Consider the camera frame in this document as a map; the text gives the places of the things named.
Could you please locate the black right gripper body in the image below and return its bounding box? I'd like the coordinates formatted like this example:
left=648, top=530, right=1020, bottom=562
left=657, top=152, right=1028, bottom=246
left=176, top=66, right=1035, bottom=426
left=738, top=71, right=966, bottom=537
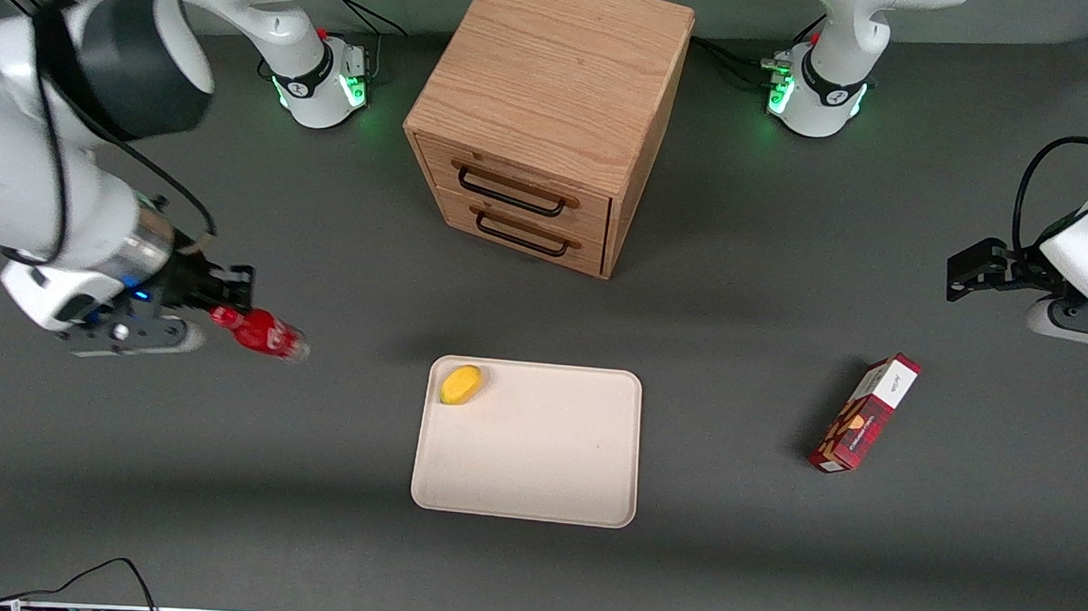
left=152, top=249, right=234, bottom=313

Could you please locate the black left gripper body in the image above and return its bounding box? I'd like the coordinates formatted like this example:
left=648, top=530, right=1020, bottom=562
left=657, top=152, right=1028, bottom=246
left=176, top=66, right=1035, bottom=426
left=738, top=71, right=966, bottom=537
left=998, top=247, right=1067, bottom=295

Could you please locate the red coke bottle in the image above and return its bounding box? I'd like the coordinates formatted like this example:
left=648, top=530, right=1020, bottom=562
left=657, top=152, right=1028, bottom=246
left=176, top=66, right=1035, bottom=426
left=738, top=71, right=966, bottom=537
left=208, top=304, right=313, bottom=363

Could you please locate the white rectangular tray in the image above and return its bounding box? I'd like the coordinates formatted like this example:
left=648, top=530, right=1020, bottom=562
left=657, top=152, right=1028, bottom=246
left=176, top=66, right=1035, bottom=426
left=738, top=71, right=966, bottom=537
left=409, top=353, right=644, bottom=531

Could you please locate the red cookie box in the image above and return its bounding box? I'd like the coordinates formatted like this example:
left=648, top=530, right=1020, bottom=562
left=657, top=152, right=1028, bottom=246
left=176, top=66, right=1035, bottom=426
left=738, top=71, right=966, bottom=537
left=807, top=349, right=924, bottom=478

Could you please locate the yellow lemon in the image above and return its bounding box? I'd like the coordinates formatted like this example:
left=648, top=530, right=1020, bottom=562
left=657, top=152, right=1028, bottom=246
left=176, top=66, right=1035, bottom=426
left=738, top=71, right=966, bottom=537
left=439, top=362, right=485, bottom=406

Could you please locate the wooden drawer front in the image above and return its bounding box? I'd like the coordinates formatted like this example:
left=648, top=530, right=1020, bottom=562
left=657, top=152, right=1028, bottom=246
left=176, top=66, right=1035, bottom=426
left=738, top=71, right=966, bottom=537
left=412, top=135, right=616, bottom=247
left=434, top=186, right=610, bottom=278

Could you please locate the wooden drawer cabinet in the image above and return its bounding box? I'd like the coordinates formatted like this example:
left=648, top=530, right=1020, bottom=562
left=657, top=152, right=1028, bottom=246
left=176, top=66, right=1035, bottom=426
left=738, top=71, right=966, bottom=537
left=396, top=0, right=698, bottom=285

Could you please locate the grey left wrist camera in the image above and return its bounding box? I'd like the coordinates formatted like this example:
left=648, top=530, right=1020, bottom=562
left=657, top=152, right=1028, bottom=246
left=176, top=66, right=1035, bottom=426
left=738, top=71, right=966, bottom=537
left=1025, top=294, right=1088, bottom=350

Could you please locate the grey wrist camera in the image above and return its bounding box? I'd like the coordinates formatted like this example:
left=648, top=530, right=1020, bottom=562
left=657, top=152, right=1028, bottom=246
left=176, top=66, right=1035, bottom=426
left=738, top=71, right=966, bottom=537
left=57, top=310, right=206, bottom=363
left=1025, top=294, right=1088, bottom=350

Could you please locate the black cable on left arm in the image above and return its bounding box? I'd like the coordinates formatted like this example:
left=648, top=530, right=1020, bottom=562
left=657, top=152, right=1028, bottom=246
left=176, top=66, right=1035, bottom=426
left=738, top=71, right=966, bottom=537
left=1011, top=133, right=1088, bottom=261

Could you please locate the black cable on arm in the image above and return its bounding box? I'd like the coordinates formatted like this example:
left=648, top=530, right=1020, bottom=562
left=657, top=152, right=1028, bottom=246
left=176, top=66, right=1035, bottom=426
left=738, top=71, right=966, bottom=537
left=1011, top=133, right=1088, bottom=261
left=0, top=0, right=85, bottom=268
left=69, top=106, right=225, bottom=260

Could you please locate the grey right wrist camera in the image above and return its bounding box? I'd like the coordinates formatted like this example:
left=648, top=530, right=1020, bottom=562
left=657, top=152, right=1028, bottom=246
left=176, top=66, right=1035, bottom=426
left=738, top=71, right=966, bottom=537
left=57, top=310, right=206, bottom=363

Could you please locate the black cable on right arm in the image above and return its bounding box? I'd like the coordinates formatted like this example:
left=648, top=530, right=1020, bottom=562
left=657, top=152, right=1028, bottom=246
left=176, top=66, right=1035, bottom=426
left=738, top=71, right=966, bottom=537
left=0, top=0, right=85, bottom=268
left=69, top=106, right=225, bottom=260

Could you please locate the black drawer handle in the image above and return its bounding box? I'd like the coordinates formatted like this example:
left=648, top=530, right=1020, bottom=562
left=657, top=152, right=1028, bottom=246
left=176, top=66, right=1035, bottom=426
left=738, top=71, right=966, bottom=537
left=450, top=157, right=583, bottom=220
left=468, top=205, right=577, bottom=259

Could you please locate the black cable at table edge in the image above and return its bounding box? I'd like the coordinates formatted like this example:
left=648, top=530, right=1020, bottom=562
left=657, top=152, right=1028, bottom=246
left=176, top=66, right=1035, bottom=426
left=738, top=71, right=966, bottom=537
left=0, top=551, right=163, bottom=611

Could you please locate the black cable at right base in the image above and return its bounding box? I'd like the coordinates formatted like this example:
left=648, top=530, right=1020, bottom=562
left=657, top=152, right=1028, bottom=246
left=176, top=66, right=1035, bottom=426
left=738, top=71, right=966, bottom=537
left=320, top=0, right=411, bottom=39

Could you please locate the black cable at base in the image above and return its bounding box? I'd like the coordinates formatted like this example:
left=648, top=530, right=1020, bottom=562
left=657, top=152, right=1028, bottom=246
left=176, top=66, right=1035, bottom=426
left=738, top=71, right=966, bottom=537
left=320, top=0, right=411, bottom=39
left=690, top=35, right=795, bottom=90

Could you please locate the black cable at left base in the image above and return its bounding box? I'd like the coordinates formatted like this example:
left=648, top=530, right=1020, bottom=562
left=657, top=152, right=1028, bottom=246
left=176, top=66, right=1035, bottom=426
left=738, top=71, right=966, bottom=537
left=690, top=35, right=795, bottom=90

